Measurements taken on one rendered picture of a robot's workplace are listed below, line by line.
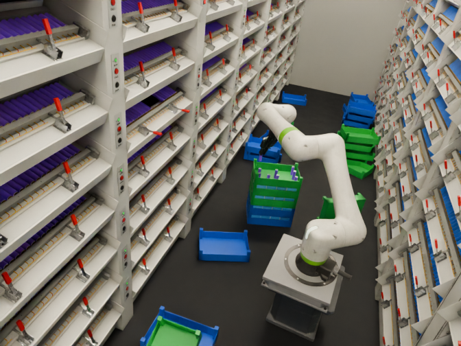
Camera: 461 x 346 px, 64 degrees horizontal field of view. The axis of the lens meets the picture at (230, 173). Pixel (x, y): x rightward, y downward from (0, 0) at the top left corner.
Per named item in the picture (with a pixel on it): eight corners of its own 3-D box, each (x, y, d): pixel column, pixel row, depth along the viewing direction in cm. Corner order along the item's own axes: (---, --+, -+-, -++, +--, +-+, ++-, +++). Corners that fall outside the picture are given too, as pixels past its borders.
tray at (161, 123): (189, 108, 187) (197, 93, 182) (123, 162, 137) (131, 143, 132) (156, 87, 188) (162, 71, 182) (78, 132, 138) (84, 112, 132)
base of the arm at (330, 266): (353, 274, 173) (357, 265, 169) (341, 295, 163) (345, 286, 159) (303, 247, 184) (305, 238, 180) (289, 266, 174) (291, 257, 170)
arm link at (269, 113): (296, 147, 188) (302, 127, 183) (276, 146, 184) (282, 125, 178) (269, 118, 217) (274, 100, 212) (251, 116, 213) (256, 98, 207)
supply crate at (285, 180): (295, 172, 254) (298, 162, 250) (300, 189, 237) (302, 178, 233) (252, 168, 252) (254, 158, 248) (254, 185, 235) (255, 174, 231)
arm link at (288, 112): (302, 115, 207) (296, 101, 213) (282, 113, 203) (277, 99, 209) (291, 131, 218) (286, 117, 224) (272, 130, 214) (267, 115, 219)
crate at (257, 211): (289, 200, 267) (291, 191, 263) (293, 218, 250) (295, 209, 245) (247, 197, 265) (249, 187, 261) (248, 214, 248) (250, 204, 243)
